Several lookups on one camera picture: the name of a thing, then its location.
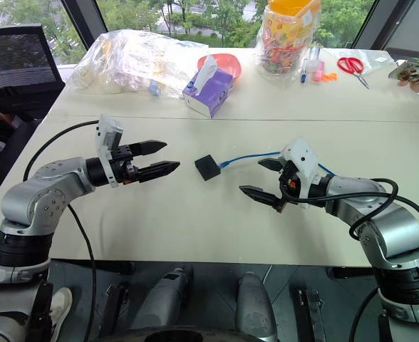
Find blue cable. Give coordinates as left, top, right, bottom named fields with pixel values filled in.
left=219, top=151, right=337, bottom=177

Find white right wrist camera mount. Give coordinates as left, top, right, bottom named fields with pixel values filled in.
left=279, top=138, right=321, bottom=209

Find candy jar with orange lid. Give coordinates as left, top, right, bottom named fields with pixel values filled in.
left=254, top=0, right=321, bottom=78

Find black mesh office chair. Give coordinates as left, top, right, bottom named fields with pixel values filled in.
left=0, top=24, right=67, bottom=197

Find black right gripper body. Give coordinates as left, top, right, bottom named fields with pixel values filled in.
left=278, top=160, right=304, bottom=201

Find small pink block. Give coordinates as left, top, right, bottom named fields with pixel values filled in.
left=313, top=60, right=326, bottom=83

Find red-handled scissors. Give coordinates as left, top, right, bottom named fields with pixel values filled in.
left=336, top=56, right=371, bottom=90

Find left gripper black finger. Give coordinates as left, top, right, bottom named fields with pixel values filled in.
left=135, top=160, right=181, bottom=185
left=130, top=140, right=169, bottom=158

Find large clear plastic bag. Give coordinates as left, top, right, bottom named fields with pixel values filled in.
left=68, top=28, right=211, bottom=100

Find red plastic bowl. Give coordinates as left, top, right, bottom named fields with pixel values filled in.
left=197, top=53, right=243, bottom=81

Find dark window frame pillar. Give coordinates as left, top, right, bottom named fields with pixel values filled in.
left=61, top=0, right=109, bottom=50
left=351, top=0, right=418, bottom=51

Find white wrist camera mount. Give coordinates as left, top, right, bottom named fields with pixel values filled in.
left=279, top=138, right=321, bottom=209
left=95, top=114, right=125, bottom=189

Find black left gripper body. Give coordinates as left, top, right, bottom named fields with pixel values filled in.
left=109, top=144, right=141, bottom=186

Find small black box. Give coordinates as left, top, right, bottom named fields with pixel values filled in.
left=194, top=153, right=222, bottom=182

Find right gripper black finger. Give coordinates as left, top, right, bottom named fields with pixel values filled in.
left=257, top=158, right=286, bottom=174
left=238, top=185, right=286, bottom=214

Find flat clear plastic sleeve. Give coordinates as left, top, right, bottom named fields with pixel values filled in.
left=322, top=47, right=400, bottom=76

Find grey rounded robot leg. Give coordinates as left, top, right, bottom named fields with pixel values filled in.
left=235, top=271, right=279, bottom=342
left=130, top=264, right=195, bottom=329

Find patterned smartphone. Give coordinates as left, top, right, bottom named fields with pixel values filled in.
left=388, top=56, right=419, bottom=83

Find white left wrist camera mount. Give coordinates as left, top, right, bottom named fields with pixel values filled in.
left=95, top=114, right=125, bottom=189

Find white shoe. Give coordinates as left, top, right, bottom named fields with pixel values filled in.
left=48, top=287, right=74, bottom=342

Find purple tissue box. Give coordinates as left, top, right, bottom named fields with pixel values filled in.
left=182, top=54, right=234, bottom=120

